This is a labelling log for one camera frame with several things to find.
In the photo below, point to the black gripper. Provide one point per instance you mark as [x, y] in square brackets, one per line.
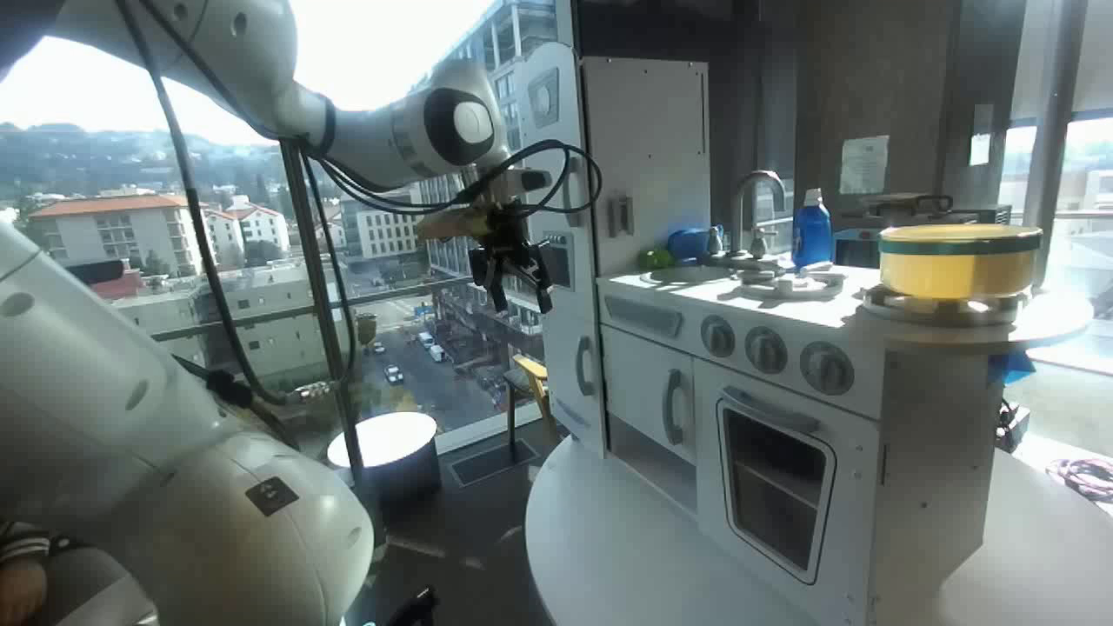
[505, 238]

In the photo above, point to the white oven door with window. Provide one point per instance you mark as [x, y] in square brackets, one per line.
[853, 464]

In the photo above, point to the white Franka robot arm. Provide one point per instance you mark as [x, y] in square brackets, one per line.
[114, 464]

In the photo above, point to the white toy kitchen body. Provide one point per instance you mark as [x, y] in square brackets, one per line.
[927, 464]

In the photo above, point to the bystander hand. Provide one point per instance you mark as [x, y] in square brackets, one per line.
[21, 591]

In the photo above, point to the small green toy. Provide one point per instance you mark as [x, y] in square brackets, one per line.
[652, 260]

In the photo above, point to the blue toy cup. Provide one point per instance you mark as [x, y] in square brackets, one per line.
[690, 241]

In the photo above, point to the round white stool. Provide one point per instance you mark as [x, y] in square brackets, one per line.
[383, 440]

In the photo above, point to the grey stove knob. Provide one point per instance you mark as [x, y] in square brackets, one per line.
[719, 335]
[826, 367]
[765, 350]

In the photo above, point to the silver toy faucet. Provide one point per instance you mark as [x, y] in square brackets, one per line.
[759, 174]

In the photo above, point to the round white table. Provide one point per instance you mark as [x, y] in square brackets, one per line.
[627, 557]

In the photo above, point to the blue soap bottle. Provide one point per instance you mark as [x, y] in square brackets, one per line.
[816, 232]

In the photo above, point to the black floor object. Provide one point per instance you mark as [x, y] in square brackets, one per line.
[414, 610]

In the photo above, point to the yellow round container green rim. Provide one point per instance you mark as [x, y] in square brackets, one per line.
[958, 261]

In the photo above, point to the blue cloth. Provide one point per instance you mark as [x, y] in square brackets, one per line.
[1008, 370]

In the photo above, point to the black clamp device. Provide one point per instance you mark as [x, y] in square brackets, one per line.
[1008, 427]

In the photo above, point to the white round plate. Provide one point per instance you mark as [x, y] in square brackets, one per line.
[1045, 317]

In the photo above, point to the large wall paper sheet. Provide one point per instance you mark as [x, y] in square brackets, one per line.
[863, 165]

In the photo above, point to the small wall paper note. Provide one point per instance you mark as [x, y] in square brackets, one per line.
[979, 147]

